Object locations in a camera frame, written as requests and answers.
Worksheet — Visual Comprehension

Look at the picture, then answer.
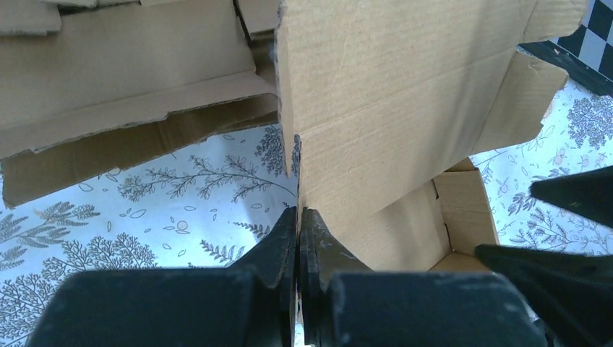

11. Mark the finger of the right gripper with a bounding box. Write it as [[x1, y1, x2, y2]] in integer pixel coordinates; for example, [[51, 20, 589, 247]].
[[474, 244, 612, 346], [530, 166, 612, 228]]

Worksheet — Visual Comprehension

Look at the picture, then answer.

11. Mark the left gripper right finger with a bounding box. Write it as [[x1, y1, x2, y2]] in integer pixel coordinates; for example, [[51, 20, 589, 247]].
[[299, 207, 372, 346]]

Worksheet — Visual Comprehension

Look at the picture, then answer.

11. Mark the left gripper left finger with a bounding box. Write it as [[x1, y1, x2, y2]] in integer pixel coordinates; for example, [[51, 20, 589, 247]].
[[231, 207, 297, 346]]

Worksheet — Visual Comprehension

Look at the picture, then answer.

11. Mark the brown cardboard box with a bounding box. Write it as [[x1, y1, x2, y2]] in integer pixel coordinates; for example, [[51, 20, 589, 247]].
[[275, 1, 588, 271]]

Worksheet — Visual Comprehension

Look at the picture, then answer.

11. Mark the floral patterned table mat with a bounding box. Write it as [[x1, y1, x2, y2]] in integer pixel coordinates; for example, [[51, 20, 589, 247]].
[[1, 81, 612, 346]]

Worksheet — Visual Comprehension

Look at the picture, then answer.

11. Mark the black white checkerboard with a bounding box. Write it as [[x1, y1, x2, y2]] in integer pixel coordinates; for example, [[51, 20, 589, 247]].
[[519, 0, 612, 96]]

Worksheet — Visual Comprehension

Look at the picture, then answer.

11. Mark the stack of flat cardboard blanks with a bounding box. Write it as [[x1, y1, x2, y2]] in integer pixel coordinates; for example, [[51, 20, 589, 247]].
[[1, 1, 279, 207]]

